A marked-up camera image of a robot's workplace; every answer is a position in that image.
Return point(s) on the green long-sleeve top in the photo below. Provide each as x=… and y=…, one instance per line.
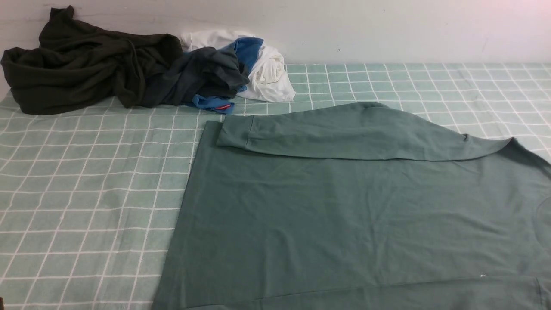
x=358, y=207

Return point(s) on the white crumpled garment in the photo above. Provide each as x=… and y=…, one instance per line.
x=268, y=80

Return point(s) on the dark grey crumpled garment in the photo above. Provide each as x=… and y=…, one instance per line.
x=205, y=72

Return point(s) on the blue crumpled garment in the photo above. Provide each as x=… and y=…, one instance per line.
x=247, y=51

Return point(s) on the checkered green tablecloth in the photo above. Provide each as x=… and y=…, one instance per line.
x=89, y=199

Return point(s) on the dark olive crumpled garment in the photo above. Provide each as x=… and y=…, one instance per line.
x=78, y=65

